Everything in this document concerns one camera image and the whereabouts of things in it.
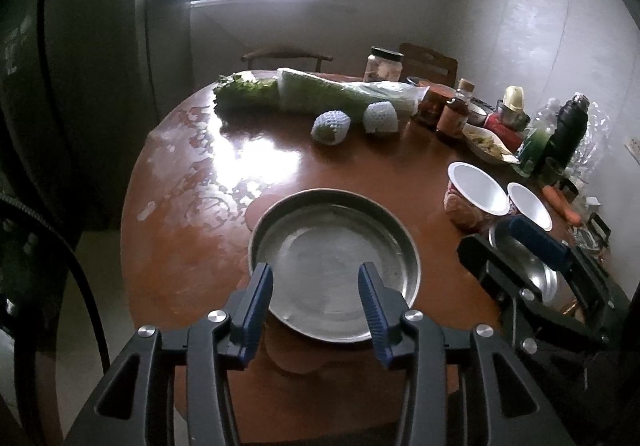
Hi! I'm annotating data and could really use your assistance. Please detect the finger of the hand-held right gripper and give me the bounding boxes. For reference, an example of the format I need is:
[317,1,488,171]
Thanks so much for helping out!
[507,216,624,323]
[457,235,547,313]

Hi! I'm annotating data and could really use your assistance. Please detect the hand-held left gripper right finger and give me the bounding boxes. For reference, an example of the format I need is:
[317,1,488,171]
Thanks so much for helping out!
[356,262,576,446]

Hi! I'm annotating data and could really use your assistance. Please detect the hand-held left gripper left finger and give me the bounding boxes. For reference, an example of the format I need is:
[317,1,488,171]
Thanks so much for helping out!
[62,262,275,446]

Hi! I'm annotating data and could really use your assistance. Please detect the white paper bowl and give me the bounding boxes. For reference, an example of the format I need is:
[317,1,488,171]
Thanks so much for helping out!
[444,162,512,233]
[506,182,553,231]

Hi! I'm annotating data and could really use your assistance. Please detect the large steel bowl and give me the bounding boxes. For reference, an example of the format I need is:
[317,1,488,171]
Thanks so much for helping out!
[487,223,559,305]

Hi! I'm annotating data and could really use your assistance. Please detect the round steel plate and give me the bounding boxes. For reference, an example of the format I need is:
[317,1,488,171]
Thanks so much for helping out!
[248,189,422,344]

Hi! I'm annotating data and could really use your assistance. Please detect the carrot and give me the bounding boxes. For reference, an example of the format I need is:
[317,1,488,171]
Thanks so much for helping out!
[542,186,583,225]

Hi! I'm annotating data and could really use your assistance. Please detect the glass cup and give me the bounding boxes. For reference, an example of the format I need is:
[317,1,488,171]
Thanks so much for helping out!
[542,157,566,185]

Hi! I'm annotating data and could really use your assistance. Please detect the green liquid plastic bottle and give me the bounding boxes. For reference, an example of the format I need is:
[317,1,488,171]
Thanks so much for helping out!
[515,98,558,177]

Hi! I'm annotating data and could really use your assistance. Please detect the white dish of food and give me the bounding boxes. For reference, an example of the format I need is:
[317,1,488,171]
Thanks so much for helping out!
[462,123,521,165]

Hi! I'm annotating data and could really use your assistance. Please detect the black thermos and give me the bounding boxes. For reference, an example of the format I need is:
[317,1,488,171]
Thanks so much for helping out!
[542,94,591,171]

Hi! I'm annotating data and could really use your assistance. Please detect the clear plastic wrap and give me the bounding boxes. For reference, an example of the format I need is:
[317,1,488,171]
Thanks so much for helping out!
[575,100,612,177]

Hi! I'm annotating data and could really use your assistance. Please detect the yellow cup in steel cup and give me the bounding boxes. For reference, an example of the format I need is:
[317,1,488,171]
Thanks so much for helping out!
[495,86,531,129]

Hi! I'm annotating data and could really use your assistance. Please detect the red sauce jar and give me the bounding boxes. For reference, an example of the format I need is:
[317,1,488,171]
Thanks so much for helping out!
[436,98,471,141]
[417,86,451,127]

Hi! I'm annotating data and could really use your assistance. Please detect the fruit in white foam net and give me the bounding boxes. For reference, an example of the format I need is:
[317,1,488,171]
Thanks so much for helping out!
[362,100,399,137]
[311,110,351,147]

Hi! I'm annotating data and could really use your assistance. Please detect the wooden chair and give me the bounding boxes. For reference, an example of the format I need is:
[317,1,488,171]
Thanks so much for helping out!
[241,46,333,72]
[398,43,458,87]

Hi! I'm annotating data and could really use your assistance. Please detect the green lettuce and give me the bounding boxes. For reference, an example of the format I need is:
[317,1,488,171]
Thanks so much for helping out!
[213,72,281,115]

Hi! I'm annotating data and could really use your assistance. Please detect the napa cabbage in plastic bag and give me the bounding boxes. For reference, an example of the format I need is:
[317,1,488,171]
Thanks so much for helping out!
[276,68,423,115]

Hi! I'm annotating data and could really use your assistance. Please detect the black-lidded glass jar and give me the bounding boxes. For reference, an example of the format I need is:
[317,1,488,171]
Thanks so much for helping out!
[364,47,404,83]

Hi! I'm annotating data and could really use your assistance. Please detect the dark refrigerator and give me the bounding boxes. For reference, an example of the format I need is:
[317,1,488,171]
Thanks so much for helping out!
[0,0,166,231]

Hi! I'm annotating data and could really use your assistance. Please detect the black cable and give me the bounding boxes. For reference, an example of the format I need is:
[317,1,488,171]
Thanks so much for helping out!
[0,191,112,377]

